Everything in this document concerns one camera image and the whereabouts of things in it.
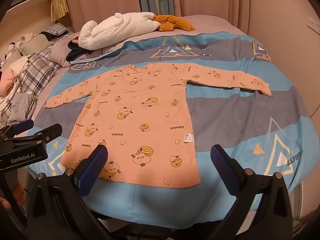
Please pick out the white wall socket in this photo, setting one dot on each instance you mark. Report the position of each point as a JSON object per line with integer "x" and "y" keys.
{"x": 314, "y": 25}

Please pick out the dark navy garment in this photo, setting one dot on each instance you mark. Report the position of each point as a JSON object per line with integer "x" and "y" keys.
{"x": 75, "y": 51}

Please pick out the grey garment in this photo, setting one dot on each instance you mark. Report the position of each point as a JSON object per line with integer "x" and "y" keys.
{"x": 21, "y": 106}

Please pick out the person's left hand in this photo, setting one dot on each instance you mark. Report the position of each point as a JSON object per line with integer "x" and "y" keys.
{"x": 18, "y": 192}

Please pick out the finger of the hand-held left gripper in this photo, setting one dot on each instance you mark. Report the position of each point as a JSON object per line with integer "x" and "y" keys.
{"x": 22, "y": 126}
{"x": 48, "y": 133}

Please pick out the blue grey patterned bedspread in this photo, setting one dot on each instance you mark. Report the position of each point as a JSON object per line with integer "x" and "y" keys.
{"x": 225, "y": 120}

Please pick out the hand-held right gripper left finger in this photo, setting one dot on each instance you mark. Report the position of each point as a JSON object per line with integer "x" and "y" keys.
{"x": 98, "y": 160}

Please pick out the pink garment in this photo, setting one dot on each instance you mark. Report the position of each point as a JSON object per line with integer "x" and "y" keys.
{"x": 7, "y": 80}

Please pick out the yellow fringed hanging cloth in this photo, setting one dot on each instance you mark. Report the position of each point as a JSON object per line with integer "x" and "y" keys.
{"x": 59, "y": 7}

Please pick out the white plush goose toy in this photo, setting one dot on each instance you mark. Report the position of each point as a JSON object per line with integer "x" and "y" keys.
{"x": 120, "y": 27}

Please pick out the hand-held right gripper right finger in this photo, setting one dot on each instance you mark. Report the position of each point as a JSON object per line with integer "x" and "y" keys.
{"x": 221, "y": 160}

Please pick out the grey pillow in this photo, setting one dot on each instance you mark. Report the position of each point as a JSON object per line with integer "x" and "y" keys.
{"x": 61, "y": 52}

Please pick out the lilac bed sheet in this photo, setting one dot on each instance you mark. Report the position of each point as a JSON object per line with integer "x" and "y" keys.
{"x": 212, "y": 25}

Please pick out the pink cartoon print shirt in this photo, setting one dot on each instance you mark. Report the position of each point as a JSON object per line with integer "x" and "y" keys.
{"x": 140, "y": 115}

